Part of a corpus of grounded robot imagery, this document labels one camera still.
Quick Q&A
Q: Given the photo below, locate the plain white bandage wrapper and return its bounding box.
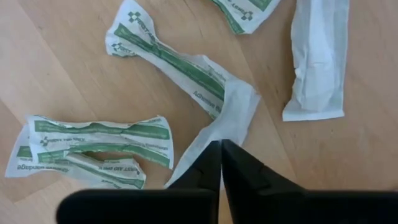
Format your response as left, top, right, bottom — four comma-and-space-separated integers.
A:
282, 0, 351, 122
164, 76, 261, 189

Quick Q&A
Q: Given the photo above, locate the green print bandage wrapper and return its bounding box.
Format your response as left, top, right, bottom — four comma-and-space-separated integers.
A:
210, 0, 282, 35
26, 114, 175, 170
104, 0, 229, 121
4, 124, 147, 190

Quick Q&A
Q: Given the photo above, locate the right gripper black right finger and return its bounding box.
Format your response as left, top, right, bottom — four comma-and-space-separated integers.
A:
221, 139, 398, 224

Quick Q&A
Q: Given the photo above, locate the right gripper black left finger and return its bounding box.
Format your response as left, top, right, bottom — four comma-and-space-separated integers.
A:
55, 139, 223, 224

